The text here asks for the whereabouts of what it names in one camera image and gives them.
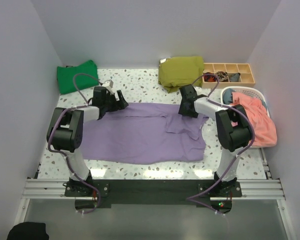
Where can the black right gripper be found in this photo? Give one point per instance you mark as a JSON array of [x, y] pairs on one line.
[[183, 111]]

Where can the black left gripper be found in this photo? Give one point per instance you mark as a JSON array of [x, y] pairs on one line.
[[121, 104]]

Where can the purple t-shirt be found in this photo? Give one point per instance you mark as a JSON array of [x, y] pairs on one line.
[[144, 133]]

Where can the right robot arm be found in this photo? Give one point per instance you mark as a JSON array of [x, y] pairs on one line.
[[234, 130]]

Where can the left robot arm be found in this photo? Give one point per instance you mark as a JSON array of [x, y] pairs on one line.
[[65, 131]]

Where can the folded olive green t-shirt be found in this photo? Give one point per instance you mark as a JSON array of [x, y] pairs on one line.
[[176, 72]]

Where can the orange black cloth roll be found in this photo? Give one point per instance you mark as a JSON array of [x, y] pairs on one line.
[[209, 77]]

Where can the patterned brown cloth roll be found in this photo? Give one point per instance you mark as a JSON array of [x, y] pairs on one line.
[[222, 76]]

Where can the dark grey cloth roll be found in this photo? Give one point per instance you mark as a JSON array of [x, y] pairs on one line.
[[234, 77]]

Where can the white laundry basket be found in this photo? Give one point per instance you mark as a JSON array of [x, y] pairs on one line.
[[240, 92]]

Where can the wooden compartment box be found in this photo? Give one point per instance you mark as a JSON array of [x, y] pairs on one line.
[[246, 79]]

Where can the pink t-shirt in basket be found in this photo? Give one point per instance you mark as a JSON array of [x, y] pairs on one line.
[[255, 117]]

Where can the black cloth at corner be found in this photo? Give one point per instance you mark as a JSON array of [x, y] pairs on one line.
[[28, 231]]

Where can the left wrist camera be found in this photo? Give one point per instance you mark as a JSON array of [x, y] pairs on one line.
[[108, 84]]

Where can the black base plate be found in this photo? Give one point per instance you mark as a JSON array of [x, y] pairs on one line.
[[102, 193]]

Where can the aluminium rail frame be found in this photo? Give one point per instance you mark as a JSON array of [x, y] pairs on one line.
[[159, 209]]

